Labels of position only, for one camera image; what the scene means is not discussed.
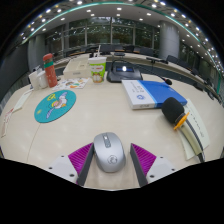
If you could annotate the long curved conference table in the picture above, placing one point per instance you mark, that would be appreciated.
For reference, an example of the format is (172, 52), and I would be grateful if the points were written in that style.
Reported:
(140, 57)

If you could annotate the handheld microphone black foam head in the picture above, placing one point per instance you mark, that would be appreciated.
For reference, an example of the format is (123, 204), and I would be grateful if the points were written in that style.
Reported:
(172, 110)

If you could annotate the red drink bottle green band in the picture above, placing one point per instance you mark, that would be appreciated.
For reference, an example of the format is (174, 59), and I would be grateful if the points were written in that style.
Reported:
(50, 71)

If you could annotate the white paper cup with straw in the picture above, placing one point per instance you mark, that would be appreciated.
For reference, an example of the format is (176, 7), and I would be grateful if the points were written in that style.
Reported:
(97, 70)

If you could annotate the white lidded mug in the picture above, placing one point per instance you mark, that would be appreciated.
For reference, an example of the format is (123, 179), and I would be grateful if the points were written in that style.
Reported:
(42, 80)

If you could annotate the colourful sticker sheet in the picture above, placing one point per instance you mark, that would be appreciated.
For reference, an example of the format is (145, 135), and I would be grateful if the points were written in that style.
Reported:
(71, 83)

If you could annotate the silver grey computer mouse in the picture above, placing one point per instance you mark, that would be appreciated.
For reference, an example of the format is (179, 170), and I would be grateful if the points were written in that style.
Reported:
(109, 153)

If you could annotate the dark office chairs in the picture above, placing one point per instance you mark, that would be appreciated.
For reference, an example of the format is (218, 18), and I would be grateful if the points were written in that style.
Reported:
(146, 51)

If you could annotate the ceiling lights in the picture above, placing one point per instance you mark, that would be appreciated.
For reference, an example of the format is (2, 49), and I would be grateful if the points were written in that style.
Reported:
(118, 9)

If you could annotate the round teal cartoon mouse pad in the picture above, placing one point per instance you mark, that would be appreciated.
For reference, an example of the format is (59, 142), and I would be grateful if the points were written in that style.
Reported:
(55, 106)

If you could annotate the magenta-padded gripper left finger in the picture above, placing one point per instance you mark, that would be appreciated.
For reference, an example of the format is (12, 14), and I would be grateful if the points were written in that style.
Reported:
(80, 160)

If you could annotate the white cardboard box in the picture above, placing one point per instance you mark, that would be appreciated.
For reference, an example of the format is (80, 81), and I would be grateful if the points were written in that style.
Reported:
(77, 68)

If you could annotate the pale green paper sheet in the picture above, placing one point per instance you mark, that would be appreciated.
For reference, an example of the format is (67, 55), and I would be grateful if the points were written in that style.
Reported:
(200, 126)

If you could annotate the black conference microphone console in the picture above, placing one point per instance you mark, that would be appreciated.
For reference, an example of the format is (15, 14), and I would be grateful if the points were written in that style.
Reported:
(123, 75)

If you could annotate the blue and white book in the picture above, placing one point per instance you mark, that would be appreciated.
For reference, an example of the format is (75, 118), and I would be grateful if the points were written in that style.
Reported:
(156, 93)

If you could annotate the white printed booklet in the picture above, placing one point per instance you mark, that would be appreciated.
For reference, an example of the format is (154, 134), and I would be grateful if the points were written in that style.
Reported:
(22, 100)

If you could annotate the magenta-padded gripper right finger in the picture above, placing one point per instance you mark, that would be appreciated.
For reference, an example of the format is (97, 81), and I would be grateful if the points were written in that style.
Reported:
(145, 160)

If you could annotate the red and white leaflet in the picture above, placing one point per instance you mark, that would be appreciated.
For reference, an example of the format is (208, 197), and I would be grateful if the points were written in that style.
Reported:
(6, 121)

